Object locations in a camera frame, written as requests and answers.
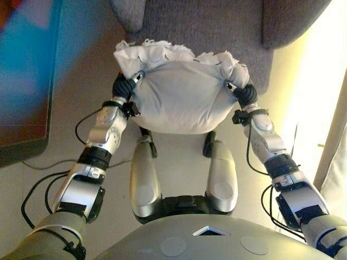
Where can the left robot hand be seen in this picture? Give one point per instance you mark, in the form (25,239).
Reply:
(123,86)

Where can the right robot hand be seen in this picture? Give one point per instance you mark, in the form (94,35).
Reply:
(248,93)

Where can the white fringed cushion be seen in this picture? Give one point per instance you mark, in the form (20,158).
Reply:
(181,92)

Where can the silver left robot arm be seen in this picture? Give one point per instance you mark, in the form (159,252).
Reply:
(81,173)

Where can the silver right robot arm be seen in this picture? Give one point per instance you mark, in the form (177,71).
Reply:
(287,173)

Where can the grey fabric armchair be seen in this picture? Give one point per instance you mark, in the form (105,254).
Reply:
(206,24)

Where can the silver right robot leg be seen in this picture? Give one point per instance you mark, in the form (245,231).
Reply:
(221,178)

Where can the silver robot leg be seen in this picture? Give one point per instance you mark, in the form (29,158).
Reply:
(221,178)
(145,178)

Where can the silver left robot leg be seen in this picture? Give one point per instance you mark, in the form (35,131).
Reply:
(145,178)

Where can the glossy dark wood cabinet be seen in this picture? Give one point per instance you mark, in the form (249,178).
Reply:
(24,81)

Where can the white bed duvet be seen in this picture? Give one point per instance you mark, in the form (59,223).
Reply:
(334,151)

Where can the grey robot torso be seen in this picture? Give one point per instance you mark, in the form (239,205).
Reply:
(206,241)

